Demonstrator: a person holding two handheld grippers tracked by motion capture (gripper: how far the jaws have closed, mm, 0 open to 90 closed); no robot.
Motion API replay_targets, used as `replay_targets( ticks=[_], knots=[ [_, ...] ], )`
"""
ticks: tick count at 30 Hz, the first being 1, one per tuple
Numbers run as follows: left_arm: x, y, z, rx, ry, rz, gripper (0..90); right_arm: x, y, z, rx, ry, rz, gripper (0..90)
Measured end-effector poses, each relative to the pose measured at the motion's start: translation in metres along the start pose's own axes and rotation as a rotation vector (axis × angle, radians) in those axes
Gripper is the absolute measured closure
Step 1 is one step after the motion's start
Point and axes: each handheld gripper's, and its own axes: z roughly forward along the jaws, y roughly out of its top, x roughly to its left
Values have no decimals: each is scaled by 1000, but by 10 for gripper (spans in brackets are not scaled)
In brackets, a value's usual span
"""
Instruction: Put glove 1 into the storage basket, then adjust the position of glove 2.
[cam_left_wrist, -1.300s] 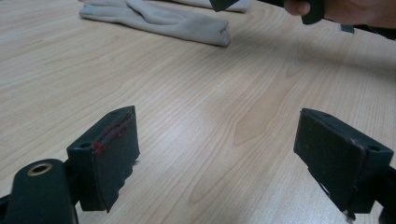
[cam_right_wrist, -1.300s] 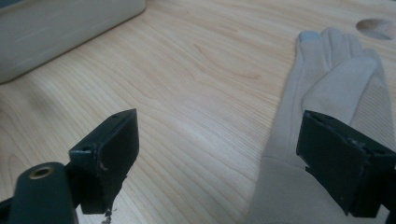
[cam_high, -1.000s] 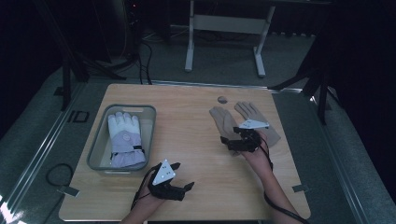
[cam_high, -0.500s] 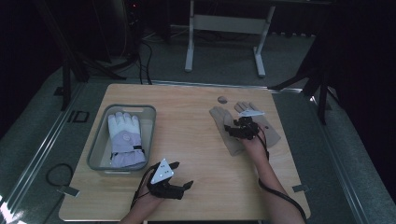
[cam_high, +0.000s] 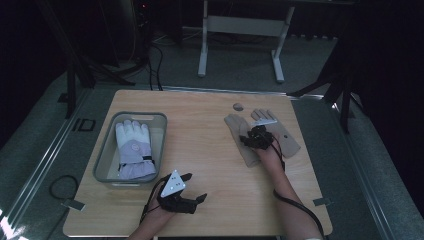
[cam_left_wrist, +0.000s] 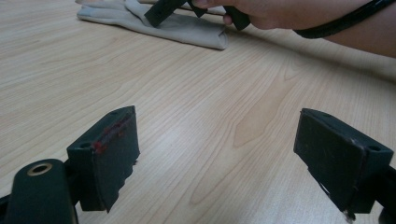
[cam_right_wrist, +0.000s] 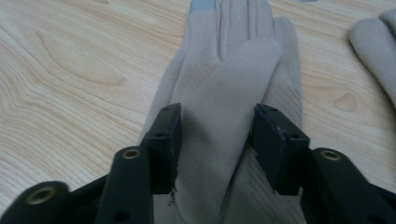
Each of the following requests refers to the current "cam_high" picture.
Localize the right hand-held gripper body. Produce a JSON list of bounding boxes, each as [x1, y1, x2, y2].
[[248, 119, 278, 150]]

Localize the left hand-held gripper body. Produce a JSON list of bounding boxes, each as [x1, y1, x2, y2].
[[156, 169, 199, 215]]

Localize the plain beige knit glove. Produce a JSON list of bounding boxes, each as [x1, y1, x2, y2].
[[223, 113, 264, 168]]

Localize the beige knit glove with button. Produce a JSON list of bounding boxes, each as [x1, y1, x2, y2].
[[250, 108, 302, 159]]

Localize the purple and white ski glove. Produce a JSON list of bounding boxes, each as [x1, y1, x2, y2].
[[115, 119, 157, 181]]

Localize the grey plastic basin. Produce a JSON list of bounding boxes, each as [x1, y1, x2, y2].
[[93, 111, 168, 188]]

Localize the person's right hand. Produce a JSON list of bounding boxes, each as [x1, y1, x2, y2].
[[255, 144, 286, 175]]

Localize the person's left hand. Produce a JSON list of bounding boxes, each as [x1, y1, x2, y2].
[[145, 196, 178, 224]]

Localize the black metal stand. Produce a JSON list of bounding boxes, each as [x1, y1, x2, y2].
[[288, 33, 360, 135]]

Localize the grey floor plate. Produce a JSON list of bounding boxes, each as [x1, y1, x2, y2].
[[60, 198, 86, 212]]

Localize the black floor marking tape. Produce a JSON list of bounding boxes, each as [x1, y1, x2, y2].
[[71, 117, 97, 133]]

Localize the black tripod stand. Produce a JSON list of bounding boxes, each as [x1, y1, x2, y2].
[[36, 0, 136, 120]]

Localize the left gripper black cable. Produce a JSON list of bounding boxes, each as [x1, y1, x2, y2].
[[139, 174, 171, 225]]

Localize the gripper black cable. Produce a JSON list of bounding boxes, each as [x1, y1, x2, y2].
[[139, 174, 171, 225], [271, 133, 326, 239]]

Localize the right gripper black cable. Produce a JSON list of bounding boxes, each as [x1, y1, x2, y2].
[[271, 133, 326, 239]]

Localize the white desk frame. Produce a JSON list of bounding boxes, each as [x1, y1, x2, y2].
[[197, 0, 296, 84]]

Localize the black floor cable loop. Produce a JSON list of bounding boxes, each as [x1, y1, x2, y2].
[[49, 174, 80, 201]]

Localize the metal floor rail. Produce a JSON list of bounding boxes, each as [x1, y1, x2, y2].
[[0, 87, 93, 234], [288, 93, 399, 240]]

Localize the black background floor cables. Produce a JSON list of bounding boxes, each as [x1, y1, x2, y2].
[[146, 41, 165, 92]]

